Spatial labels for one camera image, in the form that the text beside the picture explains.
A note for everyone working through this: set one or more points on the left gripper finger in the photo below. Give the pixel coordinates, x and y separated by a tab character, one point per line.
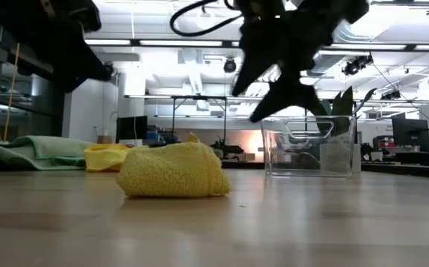
77	63

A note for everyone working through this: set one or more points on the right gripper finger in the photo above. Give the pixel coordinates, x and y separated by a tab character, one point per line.
253	70
285	96

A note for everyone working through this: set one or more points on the clear plastic bin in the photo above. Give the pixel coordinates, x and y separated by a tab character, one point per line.
274	155

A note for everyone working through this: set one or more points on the yellow microfiber towel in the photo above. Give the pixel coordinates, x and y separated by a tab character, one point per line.
173	170
103	157

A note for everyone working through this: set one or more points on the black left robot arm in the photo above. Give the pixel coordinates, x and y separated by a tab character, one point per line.
14	22

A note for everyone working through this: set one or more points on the black background robot arm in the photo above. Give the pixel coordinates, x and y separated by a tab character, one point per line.
229	149

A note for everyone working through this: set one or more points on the green microfiber towel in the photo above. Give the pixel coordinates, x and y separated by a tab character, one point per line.
40	148

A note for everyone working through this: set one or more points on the green plant in white pot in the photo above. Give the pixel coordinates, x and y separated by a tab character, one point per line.
344	105

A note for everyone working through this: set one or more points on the black framed background table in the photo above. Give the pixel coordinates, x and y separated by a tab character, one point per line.
199	97

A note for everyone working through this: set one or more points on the black ceiling spotlights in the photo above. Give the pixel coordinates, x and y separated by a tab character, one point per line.
355	66
390	95

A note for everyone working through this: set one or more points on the cardboard box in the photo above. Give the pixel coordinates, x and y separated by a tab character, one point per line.
104	139

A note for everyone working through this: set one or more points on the black computer monitor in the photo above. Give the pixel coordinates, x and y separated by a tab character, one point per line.
132	128
411	133

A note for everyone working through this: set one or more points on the round black ceiling camera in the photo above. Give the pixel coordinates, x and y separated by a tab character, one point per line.
230	66
109	70

